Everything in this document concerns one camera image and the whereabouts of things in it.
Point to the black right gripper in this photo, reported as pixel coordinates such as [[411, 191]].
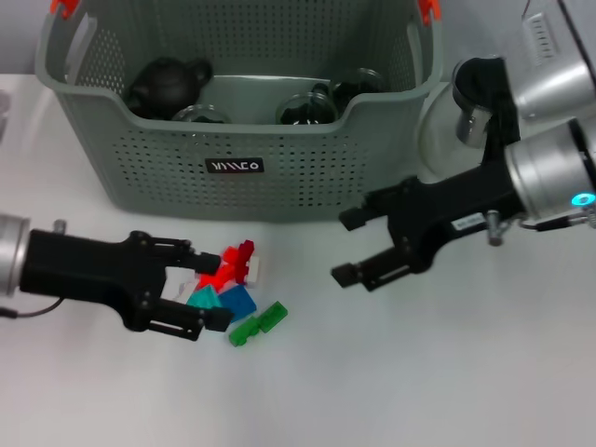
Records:
[[451, 200]]

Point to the black teapot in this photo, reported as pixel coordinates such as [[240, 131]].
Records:
[[165, 86]]

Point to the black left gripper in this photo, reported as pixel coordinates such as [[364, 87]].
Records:
[[93, 270]]

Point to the grey perforated storage basket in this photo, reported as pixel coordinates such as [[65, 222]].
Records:
[[302, 163]]

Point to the white and silver right robot arm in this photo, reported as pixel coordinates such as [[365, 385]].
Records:
[[549, 172]]

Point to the blue toy block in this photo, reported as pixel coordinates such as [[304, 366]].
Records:
[[239, 302]]

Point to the glass carafe with black lid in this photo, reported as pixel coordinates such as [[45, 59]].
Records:
[[479, 79]]

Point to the teal toy block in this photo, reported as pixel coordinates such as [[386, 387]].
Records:
[[205, 298]]

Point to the green toy block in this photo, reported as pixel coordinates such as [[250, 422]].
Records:
[[274, 316], [243, 331]]

